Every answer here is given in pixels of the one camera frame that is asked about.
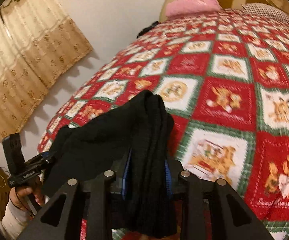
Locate black pants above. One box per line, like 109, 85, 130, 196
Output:
43, 90, 177, 238

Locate person's left hand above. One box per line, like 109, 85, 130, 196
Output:
9, 177, 45, 211

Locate red teddy-bear bedspread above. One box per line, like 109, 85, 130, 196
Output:
38, 10, 289, 239

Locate beige curtain side window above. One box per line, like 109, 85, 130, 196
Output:
0, 0, 93, 140

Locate black item beside bed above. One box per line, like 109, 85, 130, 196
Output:
136, 21, 160, 38

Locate pink folded blanket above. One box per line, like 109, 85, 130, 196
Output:
165, 0, 222, 18

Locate striped pillow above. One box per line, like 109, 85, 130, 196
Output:
242, 3, 289, 23

